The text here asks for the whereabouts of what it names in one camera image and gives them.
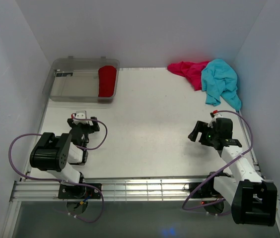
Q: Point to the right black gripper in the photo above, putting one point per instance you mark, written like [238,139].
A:
[202,127]

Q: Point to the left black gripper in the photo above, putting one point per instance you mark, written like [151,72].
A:
[95,127]

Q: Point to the cyan t shirt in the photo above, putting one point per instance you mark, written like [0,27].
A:
[219,80]

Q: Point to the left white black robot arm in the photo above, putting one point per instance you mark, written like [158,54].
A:
[57,155]

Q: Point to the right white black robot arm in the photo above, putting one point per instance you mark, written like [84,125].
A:
[253,200]

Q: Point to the clear plastic bin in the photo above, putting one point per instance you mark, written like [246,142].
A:
[76,80]

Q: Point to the rolled red t shirt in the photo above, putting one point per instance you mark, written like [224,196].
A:
[107,81]

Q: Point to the magenta t shirt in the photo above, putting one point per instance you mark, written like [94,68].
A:
[190,70]

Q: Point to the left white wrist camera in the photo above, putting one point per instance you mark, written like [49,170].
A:
[79,115]

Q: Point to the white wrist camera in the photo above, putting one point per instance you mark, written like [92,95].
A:
[79,115]
[214,115]

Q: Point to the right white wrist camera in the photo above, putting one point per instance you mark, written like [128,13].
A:
[214,115]

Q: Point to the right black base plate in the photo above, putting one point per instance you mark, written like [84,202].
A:
[206,191]

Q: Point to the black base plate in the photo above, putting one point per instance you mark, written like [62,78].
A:
[206,191]
[77,192]

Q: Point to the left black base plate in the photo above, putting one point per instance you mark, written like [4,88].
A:
[77,192]

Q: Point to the aluminium frame rail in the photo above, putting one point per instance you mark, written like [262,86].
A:
[113,190]

